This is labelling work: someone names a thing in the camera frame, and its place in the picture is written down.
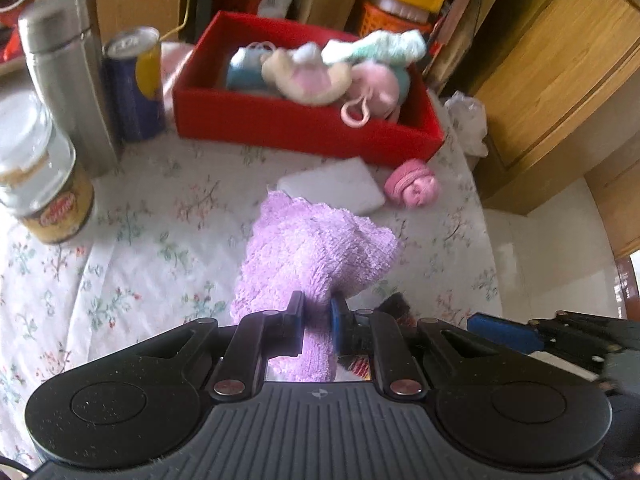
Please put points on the purple fluffy cloth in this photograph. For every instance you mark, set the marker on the purple fluffy cloth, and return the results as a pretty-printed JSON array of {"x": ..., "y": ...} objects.
[{"x": 310, "y": 250}]

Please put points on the white sponge block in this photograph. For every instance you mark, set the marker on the white sponge block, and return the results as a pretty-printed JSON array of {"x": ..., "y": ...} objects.
[{"x": 340, "y": 185}]

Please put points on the orange plastic basket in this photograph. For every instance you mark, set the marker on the orange plastic basket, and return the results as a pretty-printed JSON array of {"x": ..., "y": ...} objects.
[{"x": 395, "y": 17}]

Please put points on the blue yellow drink can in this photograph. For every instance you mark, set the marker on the blue yellow drink can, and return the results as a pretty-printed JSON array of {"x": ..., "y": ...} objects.
[{"x": 135, "y": 95}]

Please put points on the wooden wardrobe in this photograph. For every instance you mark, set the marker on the wooden wardrobe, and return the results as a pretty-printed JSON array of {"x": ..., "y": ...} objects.
[{"x": 550, "y": 85}]

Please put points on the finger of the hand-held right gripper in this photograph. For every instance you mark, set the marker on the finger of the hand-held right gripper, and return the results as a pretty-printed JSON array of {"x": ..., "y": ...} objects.
[{"x": 505, "y": 332}]

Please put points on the stainless steel thermos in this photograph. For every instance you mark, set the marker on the stainless steel thermos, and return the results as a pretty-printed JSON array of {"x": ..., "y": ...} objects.
[{"x": 70, "y": 75}]

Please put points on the glass jar with label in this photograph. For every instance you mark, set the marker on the glass jar with label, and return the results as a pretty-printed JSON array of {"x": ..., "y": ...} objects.
[{"x": 40, "y": 180}]

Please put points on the beige pink plush toy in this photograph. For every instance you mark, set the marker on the beige pink plush toy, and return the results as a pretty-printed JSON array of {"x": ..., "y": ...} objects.
[{"x": 305, "y": 80}]

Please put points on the pink rolled sock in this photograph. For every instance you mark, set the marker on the pink rolled sock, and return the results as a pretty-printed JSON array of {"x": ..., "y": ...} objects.
[{"x": 412, "y": 185}]

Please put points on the pink plush doll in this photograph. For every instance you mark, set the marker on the pink plush doll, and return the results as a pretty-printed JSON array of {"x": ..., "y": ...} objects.
[{"x": 376, "y": 85}]

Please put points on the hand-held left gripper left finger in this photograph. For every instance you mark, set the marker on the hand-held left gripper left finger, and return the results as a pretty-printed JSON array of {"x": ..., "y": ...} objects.
[{"x": 296, "y": 322}]

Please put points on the crumpled white plastic bag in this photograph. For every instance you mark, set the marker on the crumpled white plastic bag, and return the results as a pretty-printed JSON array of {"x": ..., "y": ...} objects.
[{"x": 467, "y": 120}]

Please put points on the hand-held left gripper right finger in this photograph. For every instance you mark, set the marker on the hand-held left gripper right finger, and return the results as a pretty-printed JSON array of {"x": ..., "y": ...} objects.
[{"x": 337, "y": 326}]

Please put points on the red cardboard box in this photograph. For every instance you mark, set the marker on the red cardboard box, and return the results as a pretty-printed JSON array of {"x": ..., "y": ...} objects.
[{"x": 280, "y": 115}]

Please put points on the floral tablecloth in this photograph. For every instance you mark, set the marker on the floral tablecloth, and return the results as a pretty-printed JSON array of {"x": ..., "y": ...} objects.
[{"x": 150, "y": 240}]

